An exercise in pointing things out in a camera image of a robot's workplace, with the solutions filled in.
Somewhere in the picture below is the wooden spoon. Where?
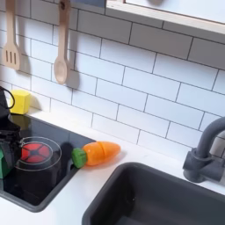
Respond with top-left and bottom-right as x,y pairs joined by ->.
53,0 -> 72,85

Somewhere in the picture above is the light wood kitchen frame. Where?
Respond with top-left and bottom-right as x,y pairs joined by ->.
105,0 -> 225,36

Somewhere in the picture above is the yellow toy block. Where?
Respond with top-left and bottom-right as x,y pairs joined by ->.
10,89 -> 32,115

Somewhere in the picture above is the wooden slotted spatula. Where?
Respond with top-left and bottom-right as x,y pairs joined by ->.
1,0 -> 22,71

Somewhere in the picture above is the dark grey toy tap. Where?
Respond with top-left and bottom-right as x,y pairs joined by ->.
182,117 -> 225,184

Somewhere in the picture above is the dark grey toy sink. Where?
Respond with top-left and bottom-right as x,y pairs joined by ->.
82,162 -> 225,225

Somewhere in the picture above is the black toy stove top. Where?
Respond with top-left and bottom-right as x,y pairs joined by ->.
0,112 -> 96,214

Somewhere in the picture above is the orange toy carrot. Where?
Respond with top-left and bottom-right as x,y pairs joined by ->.
71,141 -> 122,170

